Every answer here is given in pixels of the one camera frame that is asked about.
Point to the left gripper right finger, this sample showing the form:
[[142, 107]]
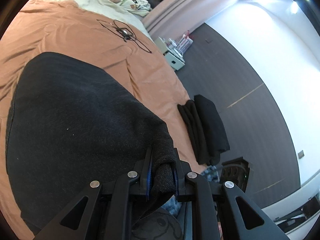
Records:
[[221, 211]]

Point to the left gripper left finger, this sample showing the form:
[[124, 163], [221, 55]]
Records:
[[103, 210]]

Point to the black denim pants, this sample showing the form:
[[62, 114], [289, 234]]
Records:
[[71, 123]]

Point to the folded black garment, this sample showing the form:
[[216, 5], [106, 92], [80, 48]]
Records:
[[205, 129]]

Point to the white bedside cabinet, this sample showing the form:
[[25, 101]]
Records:
[[168, 48]]

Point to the orange bed blanket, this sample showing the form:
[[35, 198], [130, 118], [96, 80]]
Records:
[[65, 28]]

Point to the pink curtain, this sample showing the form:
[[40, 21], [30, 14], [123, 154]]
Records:
[[171, 18]]

